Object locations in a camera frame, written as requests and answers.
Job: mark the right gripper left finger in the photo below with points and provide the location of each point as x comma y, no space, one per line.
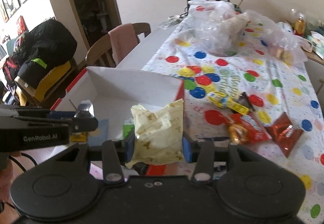
113,154

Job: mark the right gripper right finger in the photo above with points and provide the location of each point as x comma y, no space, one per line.
204,155

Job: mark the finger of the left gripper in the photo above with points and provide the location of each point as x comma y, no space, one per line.
34,112
58,122

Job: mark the yellow m&m packet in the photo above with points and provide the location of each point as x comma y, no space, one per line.
78,137

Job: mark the clear blue candy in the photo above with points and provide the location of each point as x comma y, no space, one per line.
85,110

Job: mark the light blue cracker packet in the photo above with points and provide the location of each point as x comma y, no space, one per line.
99,136

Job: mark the green white snack bar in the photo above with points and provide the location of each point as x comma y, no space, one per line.
128,126

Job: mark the red orange snack bag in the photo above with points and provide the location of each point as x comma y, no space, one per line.
246,129

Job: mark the cream yellow snack pouch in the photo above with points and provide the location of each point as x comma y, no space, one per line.
158,135

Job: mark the yellow minion candy pack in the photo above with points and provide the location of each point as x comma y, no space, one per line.
222,100

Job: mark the dark brown chocolate wrapper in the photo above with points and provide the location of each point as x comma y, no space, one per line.
245,101

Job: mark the dark red foil snack bag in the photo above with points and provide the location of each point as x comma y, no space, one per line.
284,133

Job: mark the black candy packet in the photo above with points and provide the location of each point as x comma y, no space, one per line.
141,168

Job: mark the person left hand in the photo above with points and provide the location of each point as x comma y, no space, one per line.
6,174

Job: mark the red white cardboard box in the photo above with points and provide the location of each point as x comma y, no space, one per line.
114,91

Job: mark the yellow cushioned armchair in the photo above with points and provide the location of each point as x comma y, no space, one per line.
48,85

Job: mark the wooden chair left side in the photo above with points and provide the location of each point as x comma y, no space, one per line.
101,54

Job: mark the balloon birthday tablecloth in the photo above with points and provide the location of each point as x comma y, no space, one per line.
246,66

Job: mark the black jacket pile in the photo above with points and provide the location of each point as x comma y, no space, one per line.
48,45

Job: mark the pink towel on chair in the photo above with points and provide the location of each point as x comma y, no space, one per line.
123,40

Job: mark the large clear plastic bag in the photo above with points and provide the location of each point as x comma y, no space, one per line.
217,26

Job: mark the plastic bag with cookies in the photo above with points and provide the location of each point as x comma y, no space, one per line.
281,43

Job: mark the glass jar amber contents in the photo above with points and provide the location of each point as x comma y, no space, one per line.
298,21

